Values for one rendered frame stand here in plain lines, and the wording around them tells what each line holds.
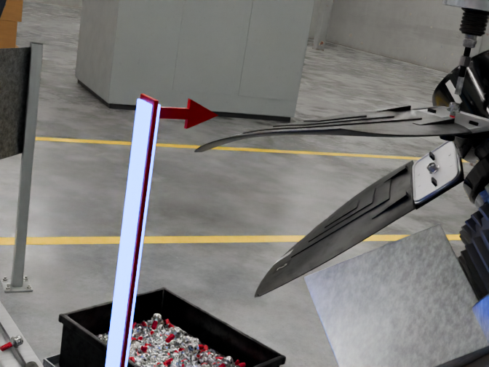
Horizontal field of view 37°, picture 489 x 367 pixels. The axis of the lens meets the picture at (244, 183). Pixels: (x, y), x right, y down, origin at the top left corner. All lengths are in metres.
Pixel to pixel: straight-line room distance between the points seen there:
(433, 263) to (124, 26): 6.20
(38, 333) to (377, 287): 2.09
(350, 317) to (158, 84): 6.34
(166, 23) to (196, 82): 0.64
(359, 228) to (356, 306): 0.16
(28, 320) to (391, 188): 2.08
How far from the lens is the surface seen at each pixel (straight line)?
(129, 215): 0.58
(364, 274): 0.76
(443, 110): 0.82
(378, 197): 0.91
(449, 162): 0.87
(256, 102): 7.45
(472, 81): 0.82
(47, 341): 2.68
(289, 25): 7.48
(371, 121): 0.69
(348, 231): 0.89
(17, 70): 2.76
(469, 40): 0.77
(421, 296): 0.75
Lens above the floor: 1.28
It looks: 15 degrees down
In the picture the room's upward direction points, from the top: 9 degrees clockwise
